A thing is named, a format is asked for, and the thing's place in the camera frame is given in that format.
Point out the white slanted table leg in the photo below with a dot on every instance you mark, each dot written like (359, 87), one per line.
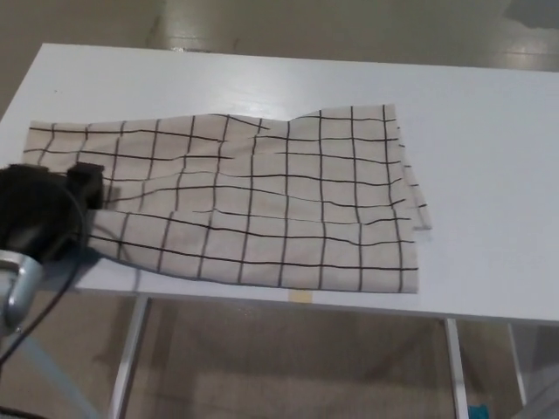
(130, 358)

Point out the white thin table leg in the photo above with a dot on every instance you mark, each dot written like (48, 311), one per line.
(517, 371)

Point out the teal object on floor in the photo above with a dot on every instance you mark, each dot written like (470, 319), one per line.
(479, 412)

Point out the white thick table leg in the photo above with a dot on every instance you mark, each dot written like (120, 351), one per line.
(456, 371)

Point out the grey metal stand frame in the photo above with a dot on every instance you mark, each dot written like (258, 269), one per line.
(52, 379)

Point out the beige masking tape strip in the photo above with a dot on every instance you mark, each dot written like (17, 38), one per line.
(300, 296)

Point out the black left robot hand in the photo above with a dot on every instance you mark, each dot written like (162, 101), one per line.
(35, 205)

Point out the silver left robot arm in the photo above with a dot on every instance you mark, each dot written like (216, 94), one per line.
(22, 283)

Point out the white black-checkered towel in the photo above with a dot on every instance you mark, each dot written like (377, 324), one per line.
(271, 201)

